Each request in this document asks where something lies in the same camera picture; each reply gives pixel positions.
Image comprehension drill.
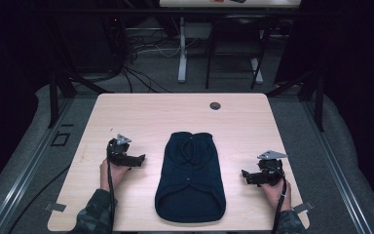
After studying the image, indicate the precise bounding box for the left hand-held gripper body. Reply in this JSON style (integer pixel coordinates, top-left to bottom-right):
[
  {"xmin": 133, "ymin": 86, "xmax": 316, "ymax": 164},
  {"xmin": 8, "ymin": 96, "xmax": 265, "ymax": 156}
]
[{"xmin": 106, "ymin": 133, "xmax": 134, "ymax": 168}]

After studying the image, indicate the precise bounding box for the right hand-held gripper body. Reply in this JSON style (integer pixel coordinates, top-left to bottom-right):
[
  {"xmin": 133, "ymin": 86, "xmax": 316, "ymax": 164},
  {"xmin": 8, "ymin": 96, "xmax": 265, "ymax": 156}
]
[{"xmin": 256, "ymin": 149, "xmax": 288, "ymax": 187}]

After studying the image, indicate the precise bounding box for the dark navy garment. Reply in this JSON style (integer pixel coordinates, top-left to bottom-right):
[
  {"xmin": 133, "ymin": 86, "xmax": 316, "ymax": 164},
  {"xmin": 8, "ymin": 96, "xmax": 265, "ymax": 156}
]
[{"xmin": 154, "ymin": 131, "xmax": 227, "ymax": 224}]

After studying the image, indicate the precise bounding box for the person's left hand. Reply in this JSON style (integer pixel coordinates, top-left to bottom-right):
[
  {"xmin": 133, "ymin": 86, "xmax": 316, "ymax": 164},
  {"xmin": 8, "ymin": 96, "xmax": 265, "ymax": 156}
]
[{"xmin": 99, "ymin": 158, "xmax": 131, "ymax": 193}]

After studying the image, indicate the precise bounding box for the person's right hand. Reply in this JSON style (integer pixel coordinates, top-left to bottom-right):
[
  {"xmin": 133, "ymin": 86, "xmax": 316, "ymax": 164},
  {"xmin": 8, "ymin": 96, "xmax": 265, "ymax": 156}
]
[{"xmin": 260, "ymin": 178, "xmax": 292, "ymax": 213}]

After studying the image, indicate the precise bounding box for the black metal stand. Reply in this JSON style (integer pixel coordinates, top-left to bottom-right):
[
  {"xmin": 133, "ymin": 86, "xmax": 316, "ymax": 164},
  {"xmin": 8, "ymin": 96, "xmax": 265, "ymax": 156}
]
[
  {"xmin": 266, "ymin": 19, "xmax": 326, "ymax": 133},
  {"xmin": 38, "ymin": 13, "xmax": 115, "ymax": 129}
]

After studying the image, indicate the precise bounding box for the black metal chair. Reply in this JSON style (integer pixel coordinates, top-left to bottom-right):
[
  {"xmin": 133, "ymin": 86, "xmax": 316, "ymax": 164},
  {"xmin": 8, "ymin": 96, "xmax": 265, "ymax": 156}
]
[{"xmin": 205, "ymin": 14, "xmax": 274, "ymax": 91}]

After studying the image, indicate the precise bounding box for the white desk with white legs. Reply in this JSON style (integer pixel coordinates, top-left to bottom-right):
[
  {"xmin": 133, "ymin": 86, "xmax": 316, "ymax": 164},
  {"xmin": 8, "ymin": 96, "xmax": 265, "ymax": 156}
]
[{"xmin": 158, "ymin": 0, "xmax": 302, "ymax": 84}]

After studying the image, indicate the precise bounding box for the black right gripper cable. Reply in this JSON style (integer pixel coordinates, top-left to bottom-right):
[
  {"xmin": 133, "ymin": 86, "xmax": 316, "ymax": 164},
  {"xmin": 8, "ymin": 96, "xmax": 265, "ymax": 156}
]
[{"xmin": 271, "ymin": 169, "xmax": 288, "ymax": 234}]

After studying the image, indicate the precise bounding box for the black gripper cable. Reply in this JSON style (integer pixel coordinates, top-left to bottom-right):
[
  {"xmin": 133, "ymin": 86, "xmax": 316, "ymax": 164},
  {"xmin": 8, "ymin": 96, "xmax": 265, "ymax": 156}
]
[
  {"xmin": 271, "ymin": 169, "xmax": 288, "ymax": 234},
  {"xmin": 107, "ymin": 139, "xmax": 117, "ymax": 234}
]

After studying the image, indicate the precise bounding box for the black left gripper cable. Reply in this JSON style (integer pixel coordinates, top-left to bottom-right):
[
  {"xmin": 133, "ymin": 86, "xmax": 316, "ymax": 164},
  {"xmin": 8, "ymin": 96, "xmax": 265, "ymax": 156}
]
[{"xmin": 107, "ymin": 139, "xmax": 117, "ymax": 234}]

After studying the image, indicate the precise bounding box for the grey metal table bracket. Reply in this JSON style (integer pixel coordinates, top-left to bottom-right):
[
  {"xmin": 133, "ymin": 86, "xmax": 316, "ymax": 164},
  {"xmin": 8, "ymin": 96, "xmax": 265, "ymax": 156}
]
[
  {"xmin": 293, "ymin": 200, "xmax": 316, "ymax": 215},
  {"xmin": 43, "ymin": 201, "xmax": 67, "ymax": 214}
]

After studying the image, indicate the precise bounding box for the aluminium floor rail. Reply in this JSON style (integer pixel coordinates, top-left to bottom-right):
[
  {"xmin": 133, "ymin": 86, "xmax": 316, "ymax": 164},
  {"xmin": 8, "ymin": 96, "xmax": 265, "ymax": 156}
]
[
  {"xmin": 301, "ymin": 97, "xmax": 374, "ymax": 234},
  {"xmin": 0, "ymin": 97, "xmax": 76, "ymax": 234}
]

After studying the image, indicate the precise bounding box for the black floor cable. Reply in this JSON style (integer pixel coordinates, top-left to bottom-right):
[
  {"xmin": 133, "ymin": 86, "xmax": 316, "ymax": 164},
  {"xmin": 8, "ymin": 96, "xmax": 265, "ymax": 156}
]
[{"xmin": 7, "ymin": 165, "xmax": 71, "ymax": 234}]

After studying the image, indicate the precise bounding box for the tangle of floor cables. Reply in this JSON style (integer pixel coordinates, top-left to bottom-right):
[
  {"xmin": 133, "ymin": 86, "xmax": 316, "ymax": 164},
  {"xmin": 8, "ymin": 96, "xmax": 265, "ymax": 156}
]
[{"xmin": 116, "ymin": 19, "xmax": 203, "ymax": 95}]

